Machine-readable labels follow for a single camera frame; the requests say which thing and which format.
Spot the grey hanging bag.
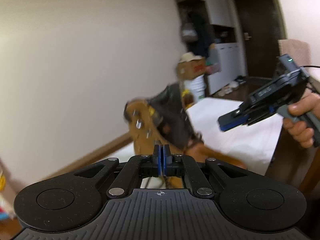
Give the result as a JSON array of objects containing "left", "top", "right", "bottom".
[{"left": 180, "top": 21, "right": 197, "bottom": 42}]

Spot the person's right hand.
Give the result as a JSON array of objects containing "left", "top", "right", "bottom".
[{"left": 282, "top": 92, "right": 320, "bottom": 149}]

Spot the row of shoes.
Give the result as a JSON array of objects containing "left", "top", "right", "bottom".
[{"left": 216, "top": 76, "right": 248, "bottom": 97}]

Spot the dark brown door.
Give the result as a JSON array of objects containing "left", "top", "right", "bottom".
[{"left": 231, "top": 0, "right": 287, "bottom": 79}]

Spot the brown leather boot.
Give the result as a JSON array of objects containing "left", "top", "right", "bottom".
[{"left": 124, "top": 84, "right": 248, "bottom": 188}]

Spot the clear plastic storage box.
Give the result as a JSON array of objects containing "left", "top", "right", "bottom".
[{"left": 206, "top": 46, "right": 223, "bottom": 74}]

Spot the beige sun hat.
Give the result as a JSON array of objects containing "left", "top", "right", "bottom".
[{"left": 179, "top": 52, "right": 200, "bottom": 63}]

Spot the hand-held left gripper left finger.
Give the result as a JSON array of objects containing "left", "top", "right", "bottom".
[{"left": 74, "top": 145, "right": 162, "bottom": 200}]

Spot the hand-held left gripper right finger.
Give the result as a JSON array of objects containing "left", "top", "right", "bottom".
[{"left": 162, "top": 144, "right": 250, "bottom": 200}]

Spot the pink covered chair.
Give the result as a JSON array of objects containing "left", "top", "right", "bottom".
[{"left": 278, "top": 39, "right": 312, "bottom": 70}]

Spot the brown cardboard box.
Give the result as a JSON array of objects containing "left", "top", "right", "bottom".
[{"left": 178, "top": 57, "right": 207, "bottom": 80}]

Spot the cooking oil bottle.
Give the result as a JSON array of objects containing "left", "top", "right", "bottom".
[{"left": 182, "top": 90, "right": 194, "bottom": 105}]

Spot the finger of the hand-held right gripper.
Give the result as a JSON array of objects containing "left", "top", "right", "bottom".
[
  {"left": 217, "top": 109, "right": 252, "bottom": 132},
  {"left": 247, "top": 110, "right": 278, "bottom": 127}
]

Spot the dark hanging coat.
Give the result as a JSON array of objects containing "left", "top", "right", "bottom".
[{"left": 187, "top": 12, "right": 213, "bottom": 58}]

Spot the stack of white buckets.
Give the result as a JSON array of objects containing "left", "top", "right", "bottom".
[{"left": 184, "top": 76, "right": 207, "bottom": 103}]

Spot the white wardrobe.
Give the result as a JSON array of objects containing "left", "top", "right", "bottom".
[{"left": 175, "top": 0, "right": 248, "bottom": 95}]

